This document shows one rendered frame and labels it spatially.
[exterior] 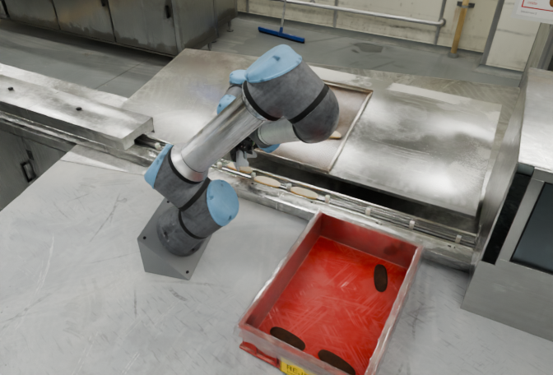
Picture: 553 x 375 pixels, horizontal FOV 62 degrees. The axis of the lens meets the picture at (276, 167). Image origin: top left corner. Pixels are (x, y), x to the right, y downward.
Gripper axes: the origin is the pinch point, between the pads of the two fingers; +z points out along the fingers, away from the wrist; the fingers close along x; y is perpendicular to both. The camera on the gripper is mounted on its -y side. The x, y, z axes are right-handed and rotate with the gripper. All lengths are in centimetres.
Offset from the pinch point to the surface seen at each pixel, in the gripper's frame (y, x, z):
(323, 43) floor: -94, 336, 89
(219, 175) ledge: -5.2, -5.6, 2.9
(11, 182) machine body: -128, -9, 48
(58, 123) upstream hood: -79, -9, 0
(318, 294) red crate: 45, -35, 7
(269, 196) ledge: 15.9, -8.1, 2.9
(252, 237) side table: 17.7, -23.5, 7.1
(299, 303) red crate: 41, -40, 7
